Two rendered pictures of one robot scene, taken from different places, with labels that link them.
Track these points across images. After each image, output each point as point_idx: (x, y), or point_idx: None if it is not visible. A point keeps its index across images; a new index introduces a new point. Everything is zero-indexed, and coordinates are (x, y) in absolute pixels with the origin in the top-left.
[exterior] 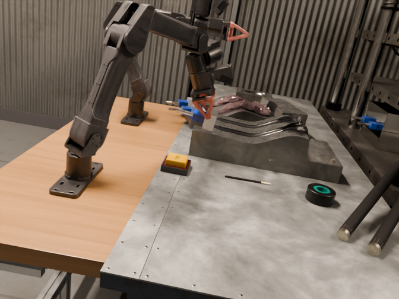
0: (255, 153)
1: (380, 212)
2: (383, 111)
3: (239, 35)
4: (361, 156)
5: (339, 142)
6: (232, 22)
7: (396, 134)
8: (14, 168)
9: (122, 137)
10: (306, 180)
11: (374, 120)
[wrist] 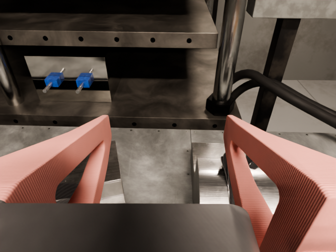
0: None
1: (331, 142)
2: (89, 58)
3: (99, 183)
4: (137, 119)
5: (114, 129)
6: (23, 179)
7: (112, 73)
8: None
9: None
10: None
11: (73, 75)
